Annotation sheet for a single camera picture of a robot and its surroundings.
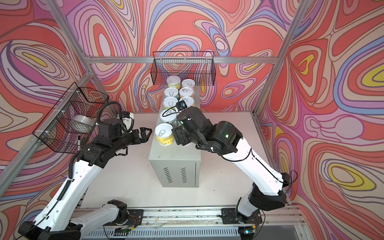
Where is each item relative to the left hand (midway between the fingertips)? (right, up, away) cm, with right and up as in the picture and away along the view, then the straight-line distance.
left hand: (146, 130), depth 70 cm
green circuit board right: (+49, -49, 0) cm, 69 cm away
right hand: (+19, 0, -10) cm, 22 cm away
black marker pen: (-35, -5, +3) cm, 35 cm away
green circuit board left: (-12, -49, 0) cm, 50 cm away
